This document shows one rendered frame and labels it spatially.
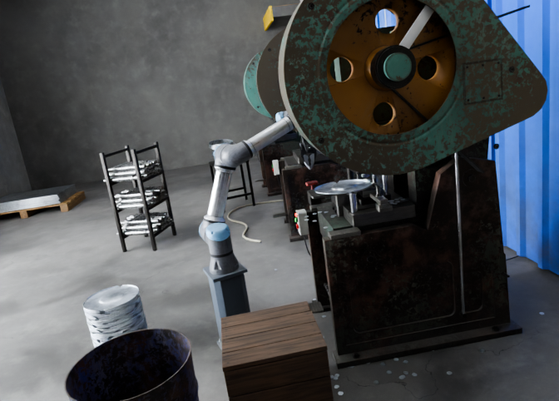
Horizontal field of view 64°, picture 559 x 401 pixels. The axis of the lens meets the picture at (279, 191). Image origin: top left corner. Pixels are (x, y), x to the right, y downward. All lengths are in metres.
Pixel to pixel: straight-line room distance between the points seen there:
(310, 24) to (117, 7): 7.51
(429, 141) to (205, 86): 7.18
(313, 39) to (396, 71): 0.32
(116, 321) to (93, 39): 7.09
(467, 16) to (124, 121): 7.67
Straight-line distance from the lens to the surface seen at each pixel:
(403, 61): 1.72
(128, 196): 4.34
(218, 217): 2.36
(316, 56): 1.70
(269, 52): 3.48
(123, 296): 2.63
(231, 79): 8.74
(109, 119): 9.03
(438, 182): 2.13
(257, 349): 1.84
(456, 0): 1.89
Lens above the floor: 1.33
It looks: 14 degrees down
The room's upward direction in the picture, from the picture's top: 8 degrees counter-clockwise
